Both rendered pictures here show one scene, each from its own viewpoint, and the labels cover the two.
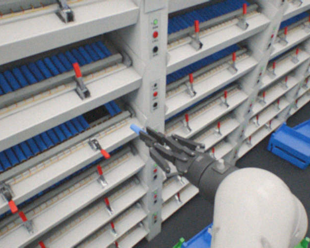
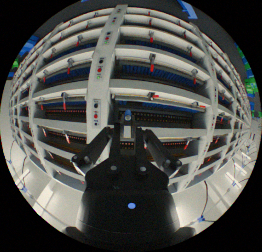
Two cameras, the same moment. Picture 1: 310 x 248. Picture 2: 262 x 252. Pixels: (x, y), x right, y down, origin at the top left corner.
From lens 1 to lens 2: 0.66 m
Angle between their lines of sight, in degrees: 67
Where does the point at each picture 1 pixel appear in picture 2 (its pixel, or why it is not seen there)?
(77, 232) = (173, 40)
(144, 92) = (105, 122)
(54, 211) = (183, 66)
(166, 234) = (115, 2)
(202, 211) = (85, 6)
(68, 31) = not seen: hidden behind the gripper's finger
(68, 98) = not seen: hidden behind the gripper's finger
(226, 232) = not seen: outside the picture
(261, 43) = (32, 110)
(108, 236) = (154, 21)
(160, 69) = (92, 134)
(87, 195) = (166, 58)
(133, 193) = (129, 30)
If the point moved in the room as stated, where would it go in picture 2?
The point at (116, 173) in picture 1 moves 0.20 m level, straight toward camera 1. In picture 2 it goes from (139, 54) to (174, 37)
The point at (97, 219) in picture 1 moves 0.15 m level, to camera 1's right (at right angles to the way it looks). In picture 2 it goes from (160, 35) to (144, 20)
